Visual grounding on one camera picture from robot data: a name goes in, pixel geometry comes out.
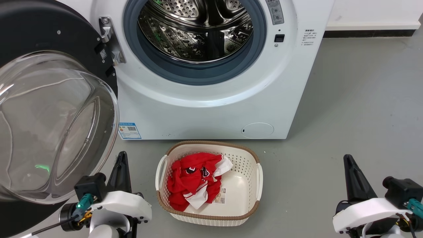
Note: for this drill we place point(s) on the white plastic laundry basket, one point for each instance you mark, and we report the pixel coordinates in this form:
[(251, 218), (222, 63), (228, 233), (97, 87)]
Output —
[(238, 188)]

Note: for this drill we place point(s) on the blue energy label sticker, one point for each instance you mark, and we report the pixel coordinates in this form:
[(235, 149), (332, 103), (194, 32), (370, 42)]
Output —
[(129, 131)]

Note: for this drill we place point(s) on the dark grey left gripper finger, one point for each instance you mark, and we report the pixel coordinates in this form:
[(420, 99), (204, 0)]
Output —
[(120, 175)]

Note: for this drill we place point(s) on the white front-load washing machine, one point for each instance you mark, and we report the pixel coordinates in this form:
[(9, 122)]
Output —
[(205, 119)]

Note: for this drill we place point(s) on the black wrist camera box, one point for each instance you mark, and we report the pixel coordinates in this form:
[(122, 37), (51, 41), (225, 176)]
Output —
[(401, 190), (91, 185)]

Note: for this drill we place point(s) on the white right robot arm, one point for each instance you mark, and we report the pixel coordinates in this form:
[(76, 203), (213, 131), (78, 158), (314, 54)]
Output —
[(383, 232)]

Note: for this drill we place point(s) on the teal left camera connector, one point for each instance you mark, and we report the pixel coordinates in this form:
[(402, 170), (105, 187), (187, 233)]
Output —
[(84, 202)]

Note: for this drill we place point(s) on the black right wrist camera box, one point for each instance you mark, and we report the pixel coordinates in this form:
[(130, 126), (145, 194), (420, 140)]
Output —
[(401, 190)]

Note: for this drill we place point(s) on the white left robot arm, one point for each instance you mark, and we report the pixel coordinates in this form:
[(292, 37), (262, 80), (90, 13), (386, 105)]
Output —
[(105, 229)]

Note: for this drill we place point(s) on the metal door hinge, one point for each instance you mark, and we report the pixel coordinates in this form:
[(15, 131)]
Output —
[(114, 49)]

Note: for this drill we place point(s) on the teal right camera connector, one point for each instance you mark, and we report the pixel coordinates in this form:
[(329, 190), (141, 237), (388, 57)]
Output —
[(415, 208)]

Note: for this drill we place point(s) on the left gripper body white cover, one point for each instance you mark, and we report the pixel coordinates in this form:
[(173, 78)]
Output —
[(125, 205)]

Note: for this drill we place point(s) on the paper sticker inside basket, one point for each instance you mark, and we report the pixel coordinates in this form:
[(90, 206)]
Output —
[(220, 197)]

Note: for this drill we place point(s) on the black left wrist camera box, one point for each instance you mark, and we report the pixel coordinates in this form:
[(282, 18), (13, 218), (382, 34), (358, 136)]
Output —
[(91, 185)]

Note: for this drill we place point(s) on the grey instruction sticker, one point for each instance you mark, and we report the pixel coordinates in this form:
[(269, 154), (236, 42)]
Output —
[(275, 12)]

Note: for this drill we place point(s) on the teal camera connector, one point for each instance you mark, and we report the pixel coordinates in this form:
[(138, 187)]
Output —
[(415, 208), (84, 202)]

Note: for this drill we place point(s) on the round white filter cover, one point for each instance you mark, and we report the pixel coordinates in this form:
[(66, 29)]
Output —
[(257, 130)]

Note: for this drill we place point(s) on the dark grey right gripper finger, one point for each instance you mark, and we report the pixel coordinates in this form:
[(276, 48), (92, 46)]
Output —
[(357, 185)]

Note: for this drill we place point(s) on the stainless steel perforated drum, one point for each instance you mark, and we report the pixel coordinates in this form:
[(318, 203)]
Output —
[(178, 43)]

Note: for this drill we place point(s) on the red and white garment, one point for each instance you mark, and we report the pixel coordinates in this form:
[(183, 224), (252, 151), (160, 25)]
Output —
[(188, 185)]

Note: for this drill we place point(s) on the round black washer door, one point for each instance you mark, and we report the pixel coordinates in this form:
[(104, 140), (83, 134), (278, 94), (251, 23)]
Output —
[(49, 33)]

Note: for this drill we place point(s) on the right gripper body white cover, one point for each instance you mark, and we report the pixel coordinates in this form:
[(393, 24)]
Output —
[(366, 213)]

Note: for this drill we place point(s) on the black door latch socket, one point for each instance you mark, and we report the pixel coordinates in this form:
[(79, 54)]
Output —
[(279, 38)]

